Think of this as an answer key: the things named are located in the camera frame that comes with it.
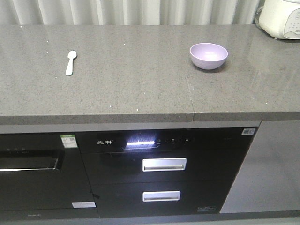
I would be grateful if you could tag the black drawer disinfection cabinet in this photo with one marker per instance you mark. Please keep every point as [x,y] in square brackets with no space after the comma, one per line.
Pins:
[163,171]

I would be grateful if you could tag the pale green plastic spoon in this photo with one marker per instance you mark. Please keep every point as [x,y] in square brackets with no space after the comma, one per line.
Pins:
[71,56]

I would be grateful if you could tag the white pleated curtain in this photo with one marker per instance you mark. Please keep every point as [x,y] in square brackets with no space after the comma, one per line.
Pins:
[128,12]

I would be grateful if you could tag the white rice cooker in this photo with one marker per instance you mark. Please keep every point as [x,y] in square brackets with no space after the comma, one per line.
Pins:
[281,18]

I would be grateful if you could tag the lilac plastic bowl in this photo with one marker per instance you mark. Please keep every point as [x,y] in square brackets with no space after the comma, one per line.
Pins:
[208,56]

